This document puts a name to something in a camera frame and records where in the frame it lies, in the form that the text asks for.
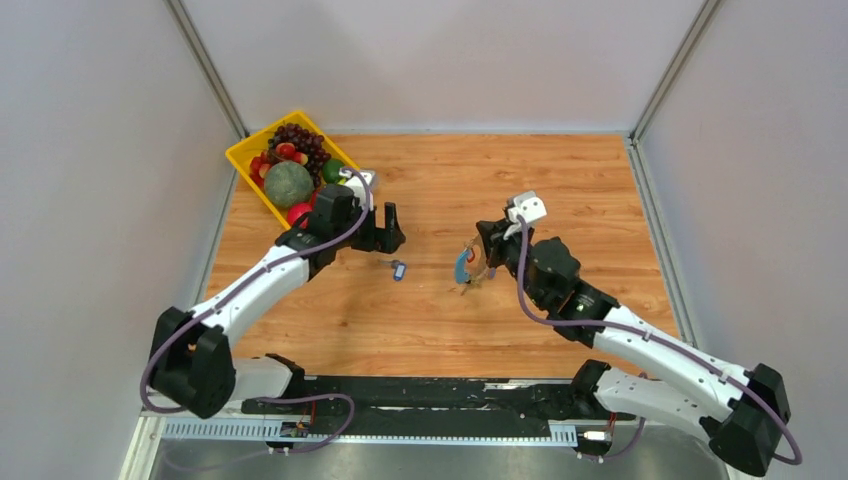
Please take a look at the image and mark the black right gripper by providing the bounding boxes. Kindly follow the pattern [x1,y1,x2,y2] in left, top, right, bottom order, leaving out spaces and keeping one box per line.
[477,218,548,309]

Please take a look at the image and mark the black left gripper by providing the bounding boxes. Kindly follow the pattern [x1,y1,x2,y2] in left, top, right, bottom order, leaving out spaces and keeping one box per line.
[333,200,405,254]

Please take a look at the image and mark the blue key tag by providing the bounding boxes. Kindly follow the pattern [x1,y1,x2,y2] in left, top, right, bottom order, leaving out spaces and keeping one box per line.
[379,260,407,282]

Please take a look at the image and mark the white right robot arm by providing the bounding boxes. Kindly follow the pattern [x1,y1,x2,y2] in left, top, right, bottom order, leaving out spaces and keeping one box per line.
[476,217,804,477]

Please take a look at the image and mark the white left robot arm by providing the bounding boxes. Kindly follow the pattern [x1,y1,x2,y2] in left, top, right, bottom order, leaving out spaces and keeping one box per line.
[140,181,406,419]

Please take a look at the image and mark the dark green lime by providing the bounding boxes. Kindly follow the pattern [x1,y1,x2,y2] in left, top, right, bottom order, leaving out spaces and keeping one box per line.
[321,158,345,184]

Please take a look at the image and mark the pink-red apple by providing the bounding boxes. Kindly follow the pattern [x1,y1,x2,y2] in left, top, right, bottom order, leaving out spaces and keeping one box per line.
[286,202,313,226]

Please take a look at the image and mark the green melon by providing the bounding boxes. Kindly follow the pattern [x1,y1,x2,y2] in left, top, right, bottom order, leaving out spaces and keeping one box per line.
[264,162,314,209]

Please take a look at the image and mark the purple grape bunch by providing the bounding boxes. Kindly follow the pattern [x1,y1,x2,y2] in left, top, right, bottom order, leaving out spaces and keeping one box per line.
[266,123,332,186]

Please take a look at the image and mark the yellow plastic fruit bin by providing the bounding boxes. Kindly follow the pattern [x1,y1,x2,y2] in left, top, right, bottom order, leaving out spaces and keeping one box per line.
[226,111,358,229]

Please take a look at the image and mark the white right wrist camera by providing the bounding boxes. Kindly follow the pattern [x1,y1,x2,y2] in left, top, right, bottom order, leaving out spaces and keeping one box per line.
[503,190,547,239]

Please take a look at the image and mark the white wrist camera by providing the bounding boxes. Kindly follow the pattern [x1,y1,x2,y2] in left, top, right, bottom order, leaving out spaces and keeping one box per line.
[339,166,378,210]
[503,190,547,239]

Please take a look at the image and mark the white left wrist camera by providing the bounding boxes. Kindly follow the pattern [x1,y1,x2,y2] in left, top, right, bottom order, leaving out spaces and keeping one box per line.
[339,166,378,210]

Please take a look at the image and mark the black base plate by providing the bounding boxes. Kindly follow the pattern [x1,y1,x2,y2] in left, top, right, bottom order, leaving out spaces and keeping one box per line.
[241,376,610,438]

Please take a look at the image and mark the slotted cable duct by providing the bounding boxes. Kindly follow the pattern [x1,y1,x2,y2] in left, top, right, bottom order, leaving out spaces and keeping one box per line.
[162,417,579,448]

